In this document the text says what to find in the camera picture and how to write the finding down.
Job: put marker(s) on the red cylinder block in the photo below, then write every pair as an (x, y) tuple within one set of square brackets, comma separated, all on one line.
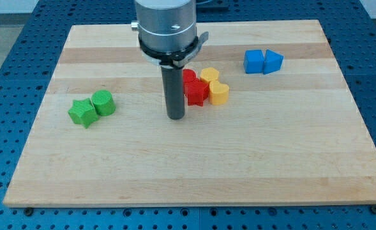
[(189, 75)]

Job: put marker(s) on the blue triangle block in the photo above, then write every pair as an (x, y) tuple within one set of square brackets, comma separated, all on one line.
[(273, 62)]

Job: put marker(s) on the red star block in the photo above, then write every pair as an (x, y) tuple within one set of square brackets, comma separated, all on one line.
[(196, 92)]

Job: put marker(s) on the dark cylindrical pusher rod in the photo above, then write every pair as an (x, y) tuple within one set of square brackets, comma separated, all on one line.
[(173, 91)]

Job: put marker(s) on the wooden board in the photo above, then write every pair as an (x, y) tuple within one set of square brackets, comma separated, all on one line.
[(291, 137)]

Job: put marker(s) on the green star block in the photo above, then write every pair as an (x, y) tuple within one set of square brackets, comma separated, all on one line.
[(82, 112)]

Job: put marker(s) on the yellow hexagon block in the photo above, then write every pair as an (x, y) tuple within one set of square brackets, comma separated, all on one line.
[(208, 75)]

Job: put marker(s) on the green cylinder block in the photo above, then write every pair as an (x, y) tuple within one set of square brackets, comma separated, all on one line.
[(103, 102)]

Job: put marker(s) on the blue cube block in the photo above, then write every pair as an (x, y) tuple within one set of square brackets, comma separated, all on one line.
[(253, 61)]

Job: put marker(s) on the yellow heart block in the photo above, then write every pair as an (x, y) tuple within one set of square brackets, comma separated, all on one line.
[(218, 92)]

